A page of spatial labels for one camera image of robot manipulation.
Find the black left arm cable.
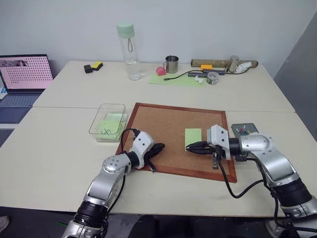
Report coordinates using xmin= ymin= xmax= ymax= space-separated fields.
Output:
xmin=105 ymin=128 xmax=140 ymax=224

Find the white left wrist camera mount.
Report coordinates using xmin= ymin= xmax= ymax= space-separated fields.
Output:
xmin=129 ymin=131 xmax=156 ymax=170

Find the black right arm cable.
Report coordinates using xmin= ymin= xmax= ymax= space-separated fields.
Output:
xmin=215 ymin=148 xmax=317 ymax=233

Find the clear plastic box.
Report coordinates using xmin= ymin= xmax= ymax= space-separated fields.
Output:
xmin=89 ymin=103 xmax=128 ymax=143

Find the grey USB hub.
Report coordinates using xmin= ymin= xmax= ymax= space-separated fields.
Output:
xmin=187 ymin=69 xmax=226 ymax=77

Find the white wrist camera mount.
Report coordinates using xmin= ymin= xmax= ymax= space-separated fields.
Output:
xmin=206 ymin=124 xmax=231 ymax=160
xmin=129 ymin=131 xmax=156 ymax=170

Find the grey metal tray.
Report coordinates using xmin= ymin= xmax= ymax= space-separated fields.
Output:
xmin=231 ymin=122 xmax=260 ymax=137

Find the dark textured floor mat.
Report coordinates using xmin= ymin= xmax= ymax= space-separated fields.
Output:
xmin=0 ymin=128 xmax=15 ymax=148

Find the open laptop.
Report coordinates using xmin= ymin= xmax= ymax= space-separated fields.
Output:
xmin=0 ymin=54 xmax=55 ymax=124

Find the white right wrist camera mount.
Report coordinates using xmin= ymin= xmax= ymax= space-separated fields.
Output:
xmin=206 ymin=124 xmax=231 ymax=160

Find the clear bottle with green lid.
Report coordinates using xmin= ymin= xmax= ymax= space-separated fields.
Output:
xmin=116 ymin=21 xmax=144 ymax=81

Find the white crumpled tissue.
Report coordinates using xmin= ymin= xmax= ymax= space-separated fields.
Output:
xmin=234 ymin=61 xmax=253 ymax=74

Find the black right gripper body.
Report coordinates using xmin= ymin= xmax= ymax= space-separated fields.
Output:
xmin=203 ymin=141 xmax=225 ymax=171

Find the plain green sticky note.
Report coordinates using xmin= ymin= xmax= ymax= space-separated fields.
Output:
xmin=184 ymin=128 xmax=203 ymax=151

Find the metal cylinder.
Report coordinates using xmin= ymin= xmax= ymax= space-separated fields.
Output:
xmin=226 ymin=55 xmax=240 ymax=73

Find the wood-framed cork board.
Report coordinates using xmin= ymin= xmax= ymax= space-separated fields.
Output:
xmin=115 ymin=102 xmax=238 ymax=183

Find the black USB cable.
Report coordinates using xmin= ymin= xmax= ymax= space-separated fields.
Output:
xmin=163 ymin=68 xmax=210 ymax=81

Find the scribbled green sticky note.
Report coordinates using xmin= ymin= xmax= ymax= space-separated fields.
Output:
xmin=98 ymin=113 xmax=126 ymax=141

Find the light green paper sheet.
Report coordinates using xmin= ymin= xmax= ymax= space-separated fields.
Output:
xmin=149 ymin=73 xmax=208 ymax=88

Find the steel mug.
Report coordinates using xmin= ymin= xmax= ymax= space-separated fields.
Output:
xmin=162 ymin=55 xmax=179 ymax=74

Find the clear jar of pushpins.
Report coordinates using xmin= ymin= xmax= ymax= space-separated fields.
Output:
xmin=206 ymin=72 xmax=219 ymax=86

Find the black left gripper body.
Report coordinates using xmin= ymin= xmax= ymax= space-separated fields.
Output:
xmin=144 ymin=146 xmax=159 ymax=173

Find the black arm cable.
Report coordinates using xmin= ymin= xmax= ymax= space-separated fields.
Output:
xmin=215 ymin=148 xmax=317 ymax=233
xmin=105 ymin=128 xmax=140 ymax=224

